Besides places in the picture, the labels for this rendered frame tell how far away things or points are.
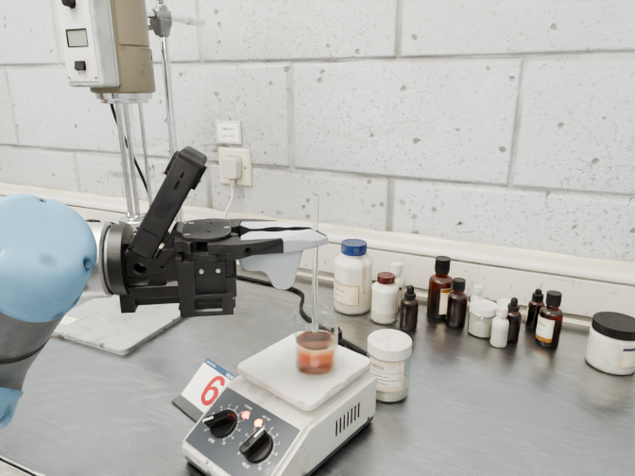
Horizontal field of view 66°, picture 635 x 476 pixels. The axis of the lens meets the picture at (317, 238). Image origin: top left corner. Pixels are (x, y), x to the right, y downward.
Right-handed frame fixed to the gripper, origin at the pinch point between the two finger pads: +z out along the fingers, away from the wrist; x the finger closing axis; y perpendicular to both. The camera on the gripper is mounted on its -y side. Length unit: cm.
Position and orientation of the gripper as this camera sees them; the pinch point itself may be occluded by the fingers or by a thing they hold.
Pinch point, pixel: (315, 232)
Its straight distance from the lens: 51.0
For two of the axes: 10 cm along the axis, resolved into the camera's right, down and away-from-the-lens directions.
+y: -0.1, 9.5, 3.0
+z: 9.9, -0.4, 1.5
